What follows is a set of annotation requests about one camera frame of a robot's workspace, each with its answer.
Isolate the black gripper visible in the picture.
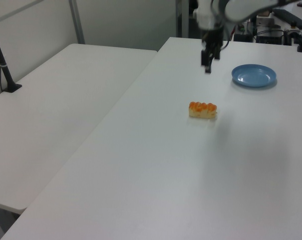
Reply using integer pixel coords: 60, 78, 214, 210
200, 26, 224, 74

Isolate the bread with orange topping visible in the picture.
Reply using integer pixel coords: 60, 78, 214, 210
188, 100, 218, 119

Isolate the black controller box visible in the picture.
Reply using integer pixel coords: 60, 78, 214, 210
233, 32, 254, 43

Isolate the blue round plate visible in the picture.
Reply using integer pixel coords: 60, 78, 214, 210
231, 63, 277, 88

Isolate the black keyboard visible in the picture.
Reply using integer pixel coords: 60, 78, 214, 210
272, 8, 302, 29

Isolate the white side table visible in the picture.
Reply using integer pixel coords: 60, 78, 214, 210
0, 43, 158, 215

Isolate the black pole stand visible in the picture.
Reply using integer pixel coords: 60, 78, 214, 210
0, 19, 23, 94

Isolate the dark door frame post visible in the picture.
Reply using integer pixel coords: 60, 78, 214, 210
175, 0, 191, 39

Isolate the black electronics unit with cables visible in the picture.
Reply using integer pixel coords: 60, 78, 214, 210
255, 14, 293, 46

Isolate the grey metal partition post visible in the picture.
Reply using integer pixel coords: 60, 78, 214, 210
68, 0, 86, 45

